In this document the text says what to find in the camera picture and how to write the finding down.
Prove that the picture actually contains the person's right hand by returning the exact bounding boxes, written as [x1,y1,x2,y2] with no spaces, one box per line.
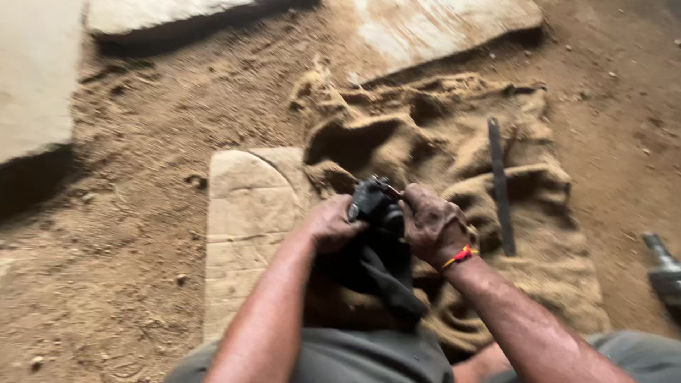
[398,183,479,270]

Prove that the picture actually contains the person's left hand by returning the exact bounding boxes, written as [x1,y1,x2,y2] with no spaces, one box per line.
[304,194,369,255]

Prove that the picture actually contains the black power tool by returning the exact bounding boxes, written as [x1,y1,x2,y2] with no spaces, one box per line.
[347,174,406,235]

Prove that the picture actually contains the black cloth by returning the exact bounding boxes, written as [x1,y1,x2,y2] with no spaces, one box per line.
[314,226,430,321]

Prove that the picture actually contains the brown burlap sack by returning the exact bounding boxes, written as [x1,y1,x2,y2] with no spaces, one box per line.
[288,57,611,356]

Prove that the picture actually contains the red yellow wrist thread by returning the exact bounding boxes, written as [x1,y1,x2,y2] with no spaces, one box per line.
[440,244,480,271]

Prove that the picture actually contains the dark flat metal file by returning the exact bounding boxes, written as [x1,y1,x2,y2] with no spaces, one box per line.
[487,117,517,257]

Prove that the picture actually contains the carved sandstone slab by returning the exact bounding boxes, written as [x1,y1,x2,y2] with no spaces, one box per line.
[203,147,320,344]

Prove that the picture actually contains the person's grey shorts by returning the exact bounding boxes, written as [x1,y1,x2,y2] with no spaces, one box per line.
[162,326,681,383]

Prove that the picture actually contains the dusty stone slab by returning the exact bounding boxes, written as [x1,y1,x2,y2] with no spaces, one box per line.
[325,0,544,86]

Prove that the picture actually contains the grey angle grinder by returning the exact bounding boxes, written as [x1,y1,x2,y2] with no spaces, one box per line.
[642,232,681,315]

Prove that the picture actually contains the flat pale stone slab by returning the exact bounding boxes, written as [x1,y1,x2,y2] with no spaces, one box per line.
[85,0,320,37]

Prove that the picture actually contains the large pale stone slab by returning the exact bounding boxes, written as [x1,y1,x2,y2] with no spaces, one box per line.
[0,0,88,166]

